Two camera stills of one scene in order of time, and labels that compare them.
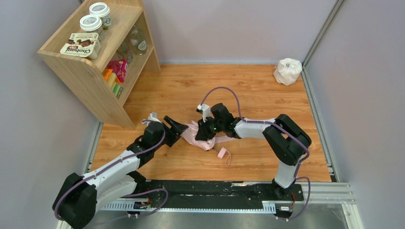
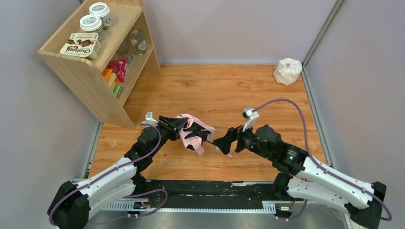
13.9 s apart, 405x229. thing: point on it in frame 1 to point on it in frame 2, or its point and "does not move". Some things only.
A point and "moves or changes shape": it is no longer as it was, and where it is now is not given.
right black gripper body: [204, 130] to [239, 139]
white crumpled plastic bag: [287, 71] does not move
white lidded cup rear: [102, 11] does not move
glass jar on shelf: [139, 44] does not move
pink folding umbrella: [190, 132] moves or changes shape
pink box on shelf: [119, 67] does not move
